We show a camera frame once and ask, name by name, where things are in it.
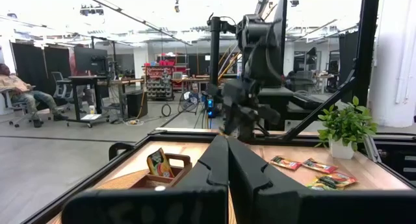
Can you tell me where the yellow floor cable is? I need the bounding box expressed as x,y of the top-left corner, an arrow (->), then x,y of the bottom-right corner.
125,90 -> 146,126

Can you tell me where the person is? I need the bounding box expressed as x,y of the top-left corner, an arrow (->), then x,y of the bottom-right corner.
0,63 -> 70,128

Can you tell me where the round woven straw placemat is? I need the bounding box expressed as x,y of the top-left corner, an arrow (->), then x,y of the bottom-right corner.
96,168 -> 150,190

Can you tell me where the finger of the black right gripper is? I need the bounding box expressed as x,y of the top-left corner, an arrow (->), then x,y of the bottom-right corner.
222,108 -> 241,137
239,116 -> 257,143

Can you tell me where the black desk with keyboard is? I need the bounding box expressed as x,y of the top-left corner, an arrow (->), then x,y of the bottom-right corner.
285,87 -> 330,121

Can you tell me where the brown wooden tea caddy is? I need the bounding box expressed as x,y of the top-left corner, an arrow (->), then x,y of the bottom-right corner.
129,153 -> 193,190

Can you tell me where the yellow green tea packet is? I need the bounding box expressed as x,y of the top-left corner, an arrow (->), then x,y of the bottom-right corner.
269,155 -> 303,171
305,171 -> 358,191
301,157 -> 339,175
146,147 -> 176,179

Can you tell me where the grey office chair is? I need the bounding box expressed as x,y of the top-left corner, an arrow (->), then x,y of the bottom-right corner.
51,71 -> 74,100

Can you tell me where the black ceiling rail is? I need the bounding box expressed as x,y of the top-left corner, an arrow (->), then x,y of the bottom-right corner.
70,0 -> 193,47

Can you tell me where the round floor fan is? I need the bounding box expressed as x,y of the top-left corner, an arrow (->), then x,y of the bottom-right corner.
177,90 -> 200,114

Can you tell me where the black frame clamp handle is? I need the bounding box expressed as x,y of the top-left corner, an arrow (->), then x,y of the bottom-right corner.
108,142 -> 135,162

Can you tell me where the black computer monitor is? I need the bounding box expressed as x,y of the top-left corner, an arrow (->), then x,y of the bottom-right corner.
73,47 -> 109,76

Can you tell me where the black partition screen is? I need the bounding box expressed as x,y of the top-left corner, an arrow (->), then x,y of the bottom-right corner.
11,43 -> 48,95
44,47 -> 73,88

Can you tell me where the wooden top desk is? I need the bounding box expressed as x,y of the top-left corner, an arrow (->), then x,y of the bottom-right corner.
97,77 -> 146,121

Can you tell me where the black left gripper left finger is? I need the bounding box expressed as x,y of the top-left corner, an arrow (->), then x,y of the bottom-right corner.
61,134 -> 229,224

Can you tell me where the red storage shelf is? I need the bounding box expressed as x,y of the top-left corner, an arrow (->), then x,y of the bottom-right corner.
142,55 -> 189,102

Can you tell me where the white office chair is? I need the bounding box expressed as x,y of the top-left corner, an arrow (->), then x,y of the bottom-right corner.
1,90 -> 45,128

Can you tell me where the blue lit device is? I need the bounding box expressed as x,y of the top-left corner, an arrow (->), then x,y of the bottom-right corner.
203,97 -> 218,119

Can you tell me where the green plant in white pot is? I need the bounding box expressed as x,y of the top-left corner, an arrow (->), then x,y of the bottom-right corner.
315,95 -> 378,160

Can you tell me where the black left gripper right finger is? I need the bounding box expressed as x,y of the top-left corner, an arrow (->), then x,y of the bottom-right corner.
228,136 -> 416,224

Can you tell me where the black aluminium table frame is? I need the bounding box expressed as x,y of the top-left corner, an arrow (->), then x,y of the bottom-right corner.
22,0 -> 416,224

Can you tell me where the silver aluminium extrusion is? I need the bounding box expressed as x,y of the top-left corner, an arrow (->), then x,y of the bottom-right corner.
363,135 -> 383,165

